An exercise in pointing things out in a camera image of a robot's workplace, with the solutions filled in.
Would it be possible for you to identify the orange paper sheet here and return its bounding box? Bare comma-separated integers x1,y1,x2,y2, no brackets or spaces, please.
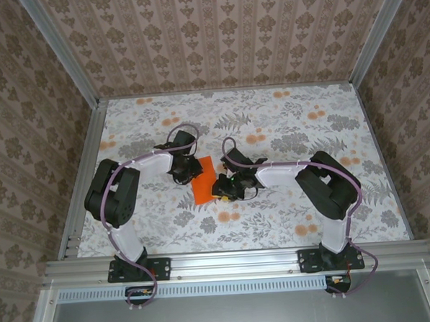
188,154,219,205

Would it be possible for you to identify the floral patterned table cover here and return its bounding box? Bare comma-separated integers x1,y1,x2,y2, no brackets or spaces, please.
69,81,411,259

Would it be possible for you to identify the grey metal panel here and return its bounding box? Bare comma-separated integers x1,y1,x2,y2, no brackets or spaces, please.
24,267,430,322

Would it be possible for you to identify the small black controller board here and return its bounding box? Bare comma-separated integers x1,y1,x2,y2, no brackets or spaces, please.
323,272,352,295
124,285,158,305

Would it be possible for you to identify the long aluminium frame rail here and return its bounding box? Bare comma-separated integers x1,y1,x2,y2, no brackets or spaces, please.
41,239,430,288

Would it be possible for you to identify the white slotted cable duct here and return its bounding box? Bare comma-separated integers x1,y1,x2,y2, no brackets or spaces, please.
58,274,329,304

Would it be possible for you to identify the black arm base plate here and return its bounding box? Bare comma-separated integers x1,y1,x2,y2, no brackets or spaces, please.
297,246,366,274
107,256,173,284

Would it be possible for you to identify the short aluminium frame rail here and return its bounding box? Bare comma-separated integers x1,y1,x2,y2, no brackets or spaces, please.
49,99,115,262
351,81,413,244

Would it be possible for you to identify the aluminium frame post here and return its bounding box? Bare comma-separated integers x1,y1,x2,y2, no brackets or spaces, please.
22,0,101,110
345,0,412,86

